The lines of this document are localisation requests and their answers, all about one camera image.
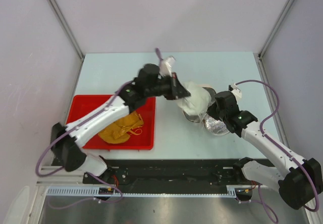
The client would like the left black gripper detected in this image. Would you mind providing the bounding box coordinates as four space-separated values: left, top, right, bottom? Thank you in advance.
144 72 190 100

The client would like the beige mesh laundry bag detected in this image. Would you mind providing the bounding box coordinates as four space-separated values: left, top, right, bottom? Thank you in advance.
183 84 230 136

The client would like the white garment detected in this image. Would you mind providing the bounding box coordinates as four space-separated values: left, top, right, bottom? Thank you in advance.
175 81 211 116

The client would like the brown bra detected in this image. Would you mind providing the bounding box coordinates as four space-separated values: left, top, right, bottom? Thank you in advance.
98 111 144 144

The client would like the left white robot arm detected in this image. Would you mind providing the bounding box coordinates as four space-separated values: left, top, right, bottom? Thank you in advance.
50 64 191 184

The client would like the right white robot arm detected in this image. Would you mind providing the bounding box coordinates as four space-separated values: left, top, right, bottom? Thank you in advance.
207 91 322 212

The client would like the red plastic tray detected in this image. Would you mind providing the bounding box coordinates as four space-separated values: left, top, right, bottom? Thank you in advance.
67 94 156 151

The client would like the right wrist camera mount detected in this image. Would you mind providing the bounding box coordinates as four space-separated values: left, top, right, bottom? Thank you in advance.
228 83 242 102

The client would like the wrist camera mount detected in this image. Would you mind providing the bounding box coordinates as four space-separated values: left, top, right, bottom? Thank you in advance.
228 83 242 102
159 56 176 76

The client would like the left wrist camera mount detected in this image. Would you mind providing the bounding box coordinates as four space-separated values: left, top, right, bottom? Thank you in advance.
159 56 176 76

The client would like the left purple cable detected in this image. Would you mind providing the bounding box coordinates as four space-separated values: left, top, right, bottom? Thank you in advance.
35 47 164 209

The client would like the purple cable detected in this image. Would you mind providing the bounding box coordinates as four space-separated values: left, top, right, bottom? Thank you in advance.
236 79 319 222
35 47 164 209

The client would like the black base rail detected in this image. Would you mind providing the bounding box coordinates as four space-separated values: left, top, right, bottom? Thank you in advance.
51 159 276 187

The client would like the white slotted cable duct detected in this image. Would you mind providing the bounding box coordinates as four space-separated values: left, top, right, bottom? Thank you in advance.
46 186 236 198

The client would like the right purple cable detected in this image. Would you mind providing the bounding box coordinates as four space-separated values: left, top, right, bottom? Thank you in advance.
236 79 319 222

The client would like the right aluminium corner post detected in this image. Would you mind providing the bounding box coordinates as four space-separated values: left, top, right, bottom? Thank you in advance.
257 0 296 60

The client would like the aluminium corner post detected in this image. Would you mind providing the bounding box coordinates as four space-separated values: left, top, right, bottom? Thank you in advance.
47 0 85 61
257 0 296 60

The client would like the left aluminium corner post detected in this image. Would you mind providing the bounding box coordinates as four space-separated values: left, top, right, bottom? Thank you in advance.
47 0 85 61

